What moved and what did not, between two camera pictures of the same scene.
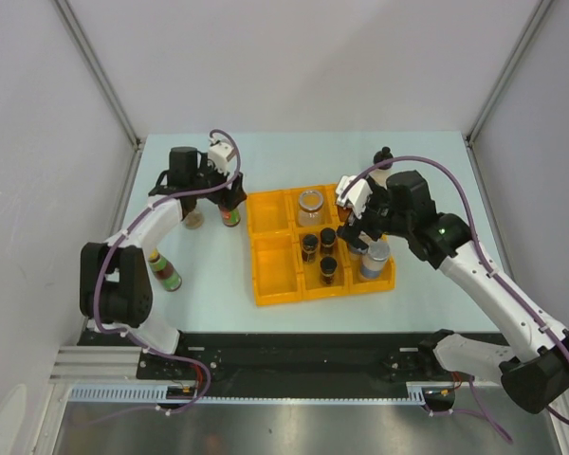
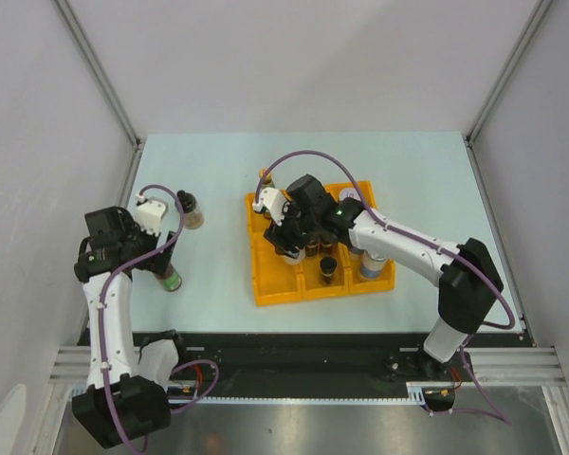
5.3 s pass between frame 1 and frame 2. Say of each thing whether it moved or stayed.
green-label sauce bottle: stayed
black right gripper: moved
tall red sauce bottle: moved
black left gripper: moved
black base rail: stayed
